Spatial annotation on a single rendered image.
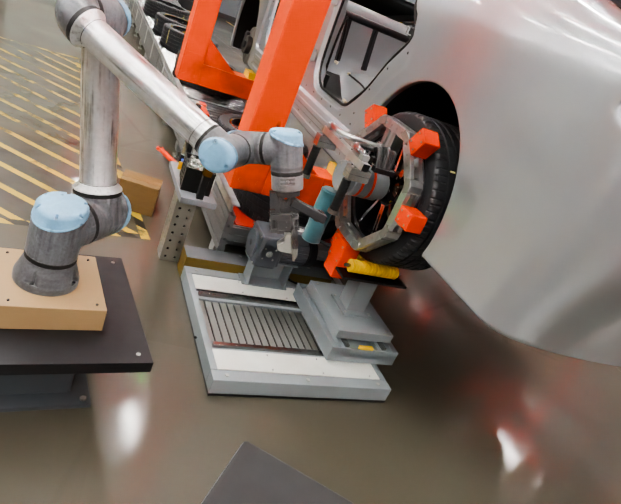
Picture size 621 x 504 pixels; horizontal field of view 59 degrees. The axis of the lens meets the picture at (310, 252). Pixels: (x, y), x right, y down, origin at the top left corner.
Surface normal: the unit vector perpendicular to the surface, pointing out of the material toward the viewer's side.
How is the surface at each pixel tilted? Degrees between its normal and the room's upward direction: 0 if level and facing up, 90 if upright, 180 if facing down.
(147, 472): 0
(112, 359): 0
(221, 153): 92
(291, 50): 90
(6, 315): 90
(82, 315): 90
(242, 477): 0
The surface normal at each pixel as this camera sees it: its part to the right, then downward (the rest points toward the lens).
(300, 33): 0.32, 0.52
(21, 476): 0.36, -0.84
